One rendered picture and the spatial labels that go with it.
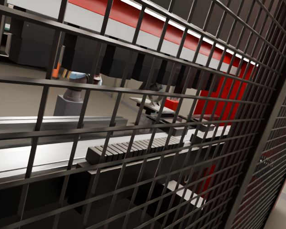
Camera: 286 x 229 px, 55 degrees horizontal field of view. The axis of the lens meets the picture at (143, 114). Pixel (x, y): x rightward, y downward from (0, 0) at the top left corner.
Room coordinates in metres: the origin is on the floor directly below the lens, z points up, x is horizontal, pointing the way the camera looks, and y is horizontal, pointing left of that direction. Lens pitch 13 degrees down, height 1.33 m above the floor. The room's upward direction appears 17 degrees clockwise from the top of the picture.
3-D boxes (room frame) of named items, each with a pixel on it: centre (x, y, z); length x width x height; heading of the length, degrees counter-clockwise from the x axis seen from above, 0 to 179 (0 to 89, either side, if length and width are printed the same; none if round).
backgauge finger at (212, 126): (1.62, -0.29, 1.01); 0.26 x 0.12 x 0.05; 54
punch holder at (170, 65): (1.57, -0.06, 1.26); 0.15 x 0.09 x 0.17; 144
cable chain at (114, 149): (0.85, -0.03, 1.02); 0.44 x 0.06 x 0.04; 144
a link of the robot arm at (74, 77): (2.20, 0.60, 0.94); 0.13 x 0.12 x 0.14; 132
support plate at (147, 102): (1.79, -0.04, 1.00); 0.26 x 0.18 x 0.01; 54
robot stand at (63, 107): (2.19, 0.60, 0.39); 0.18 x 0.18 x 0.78; 43
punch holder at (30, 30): (0.92, 0.41, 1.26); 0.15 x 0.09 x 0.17; 144
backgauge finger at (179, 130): (1.36, -0.10, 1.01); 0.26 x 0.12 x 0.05; 54
